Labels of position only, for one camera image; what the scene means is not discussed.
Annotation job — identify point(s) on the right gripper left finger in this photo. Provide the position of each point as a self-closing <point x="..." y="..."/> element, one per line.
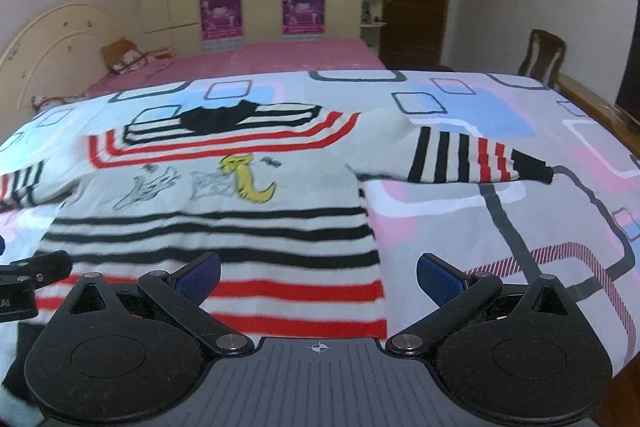
<point x="178" y="296"/>

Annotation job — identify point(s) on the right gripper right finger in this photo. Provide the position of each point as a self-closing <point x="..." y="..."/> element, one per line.
<point x="459" y="298"/>

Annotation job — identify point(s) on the striped white knit sweater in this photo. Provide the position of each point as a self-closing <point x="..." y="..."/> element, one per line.
<point x="282" y="193"/>

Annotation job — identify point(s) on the patterned white blue bedspread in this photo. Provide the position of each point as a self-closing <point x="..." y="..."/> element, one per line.
<point x="582" y="226"/>

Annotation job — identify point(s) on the red white patterned pillow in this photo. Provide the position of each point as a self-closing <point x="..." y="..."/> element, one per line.
<point x="42" y="103"/>

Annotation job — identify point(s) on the cream wooden headboard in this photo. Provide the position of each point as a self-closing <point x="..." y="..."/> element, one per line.
<point x="57" y="54"/>

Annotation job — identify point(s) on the wooden bed footboard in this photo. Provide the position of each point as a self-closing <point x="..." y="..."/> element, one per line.
<point x="623" y="127"/>

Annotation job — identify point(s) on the orange patterned pillow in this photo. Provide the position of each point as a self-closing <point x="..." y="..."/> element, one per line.
<point x="123" y="55"/>

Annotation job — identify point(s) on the dark wooden chair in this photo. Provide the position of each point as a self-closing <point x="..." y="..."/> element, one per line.
<point x="544" y="57"/>

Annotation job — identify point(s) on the black television screen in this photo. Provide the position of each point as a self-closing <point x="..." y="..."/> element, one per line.
<point x="627" y="99"/>

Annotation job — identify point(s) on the lower left purple poster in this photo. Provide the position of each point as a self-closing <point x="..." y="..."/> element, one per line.
<point x="221" y="25"/>

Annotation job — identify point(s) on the purple poster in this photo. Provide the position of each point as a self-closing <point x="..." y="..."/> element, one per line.
<point x="221" y="25"/>
<point x="303" y="19"/>

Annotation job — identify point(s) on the lower right purple poster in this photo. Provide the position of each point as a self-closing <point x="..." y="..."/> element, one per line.
<point x="303" y="19"/>

